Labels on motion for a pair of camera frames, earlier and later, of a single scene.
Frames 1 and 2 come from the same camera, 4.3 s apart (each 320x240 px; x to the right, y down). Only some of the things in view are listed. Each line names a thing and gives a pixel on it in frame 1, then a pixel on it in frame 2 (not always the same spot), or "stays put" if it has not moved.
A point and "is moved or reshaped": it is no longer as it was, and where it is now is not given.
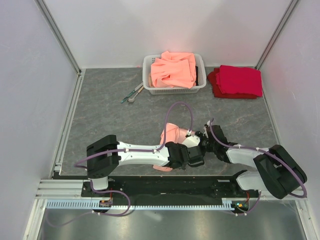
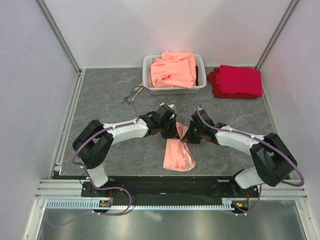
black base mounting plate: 171,188 stays put
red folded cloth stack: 236,82 stays put
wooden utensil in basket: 150,82 stays put
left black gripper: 182,146 → 173,134
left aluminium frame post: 47,13 stays put
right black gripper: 200,135 → 188,137
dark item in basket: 196,80 stays put
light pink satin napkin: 174,134 is moved or reshaped
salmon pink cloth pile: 174,70 stays put
